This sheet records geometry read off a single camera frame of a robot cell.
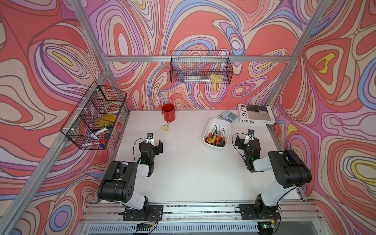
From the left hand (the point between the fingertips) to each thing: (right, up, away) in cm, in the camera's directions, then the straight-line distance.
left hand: (153, 141), depth 93 cm
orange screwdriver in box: (+38, +3, +9) cm, 39 cm away
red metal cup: (+8, +21, +13) cm, 26 cm away
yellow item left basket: (-18, +13, -23) cm, 32 cm away
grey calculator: (+55, +17, +21) cm, 61 cm away
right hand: (+60, +1, +3) cm, 60 cm away
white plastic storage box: (+39, +11, +11) cm, 42 cm away
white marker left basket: (-25, +6, -20) cm, 33 cm away
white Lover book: (+75, +19, +20) cm, 80 cm away
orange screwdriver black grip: (+48, 0, +8) cm, 48 cm away
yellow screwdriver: (+41, +2, +6) cm, 41 cm away
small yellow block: (+5, +8, +14) cm, 17 cm away
